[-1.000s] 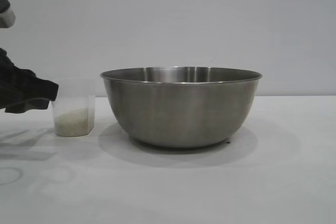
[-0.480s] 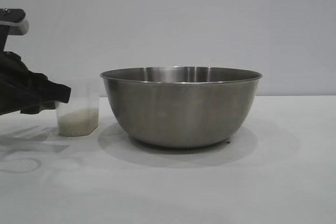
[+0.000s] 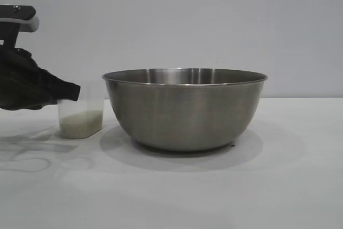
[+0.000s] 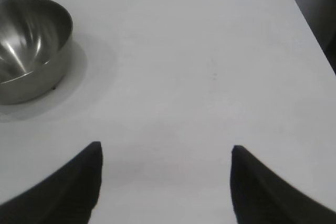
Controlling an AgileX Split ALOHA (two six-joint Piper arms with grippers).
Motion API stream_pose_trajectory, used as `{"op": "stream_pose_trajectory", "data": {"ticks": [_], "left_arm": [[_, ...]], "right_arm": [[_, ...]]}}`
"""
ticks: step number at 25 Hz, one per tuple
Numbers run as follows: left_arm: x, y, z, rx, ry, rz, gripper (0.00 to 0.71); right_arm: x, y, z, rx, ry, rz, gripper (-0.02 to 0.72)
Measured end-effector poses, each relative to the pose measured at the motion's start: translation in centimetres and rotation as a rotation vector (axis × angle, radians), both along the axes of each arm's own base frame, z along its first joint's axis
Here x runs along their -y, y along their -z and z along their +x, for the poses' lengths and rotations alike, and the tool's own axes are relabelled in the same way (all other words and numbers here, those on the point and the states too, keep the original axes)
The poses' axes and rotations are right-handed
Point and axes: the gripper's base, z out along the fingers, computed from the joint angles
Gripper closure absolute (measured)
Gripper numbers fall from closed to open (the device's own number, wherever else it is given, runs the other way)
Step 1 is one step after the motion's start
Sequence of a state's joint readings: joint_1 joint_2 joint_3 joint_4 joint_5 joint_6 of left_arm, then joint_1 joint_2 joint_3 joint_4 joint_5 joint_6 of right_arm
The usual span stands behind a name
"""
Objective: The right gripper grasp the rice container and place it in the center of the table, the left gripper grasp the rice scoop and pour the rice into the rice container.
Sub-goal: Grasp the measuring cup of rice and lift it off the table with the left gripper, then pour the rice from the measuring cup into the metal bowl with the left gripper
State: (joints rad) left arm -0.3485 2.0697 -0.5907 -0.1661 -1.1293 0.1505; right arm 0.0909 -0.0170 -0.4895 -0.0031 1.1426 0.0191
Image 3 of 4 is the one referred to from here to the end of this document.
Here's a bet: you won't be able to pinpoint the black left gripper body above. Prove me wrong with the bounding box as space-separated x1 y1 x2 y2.
0 45 41 111

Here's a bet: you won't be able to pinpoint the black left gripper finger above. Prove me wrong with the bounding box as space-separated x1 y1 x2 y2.
40 69 81 109

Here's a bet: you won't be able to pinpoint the translucent plastic measuring cup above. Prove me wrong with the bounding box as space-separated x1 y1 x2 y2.
57 80 105 140

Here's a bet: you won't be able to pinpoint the white rice grains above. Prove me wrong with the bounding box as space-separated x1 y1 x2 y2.
60 110 103 138

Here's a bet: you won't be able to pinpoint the stainless steel mixing bowl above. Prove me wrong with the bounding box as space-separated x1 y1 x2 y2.
101 67 269 152

